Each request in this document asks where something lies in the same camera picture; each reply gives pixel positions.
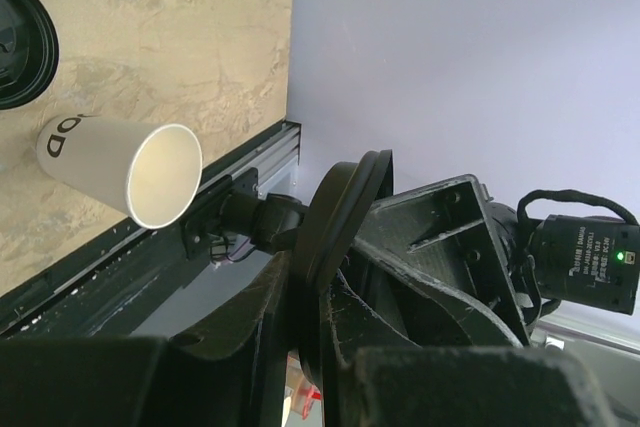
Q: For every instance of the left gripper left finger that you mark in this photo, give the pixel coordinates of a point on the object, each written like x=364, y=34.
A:
x=228, y=369

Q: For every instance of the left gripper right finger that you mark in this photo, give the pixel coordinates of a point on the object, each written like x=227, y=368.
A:
x=372, y=376

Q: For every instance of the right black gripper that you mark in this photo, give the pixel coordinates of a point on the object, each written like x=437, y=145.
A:
x=448, y=265

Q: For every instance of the white paper coffee cup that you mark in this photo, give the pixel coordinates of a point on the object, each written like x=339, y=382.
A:
x=149, y=172

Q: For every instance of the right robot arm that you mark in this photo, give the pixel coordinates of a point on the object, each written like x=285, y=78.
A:
x=599, y=247

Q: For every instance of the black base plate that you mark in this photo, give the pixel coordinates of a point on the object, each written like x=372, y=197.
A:
x=131, y=280

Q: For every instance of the aluminium frame rail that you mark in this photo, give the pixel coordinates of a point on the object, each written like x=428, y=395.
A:
x=277, y=162

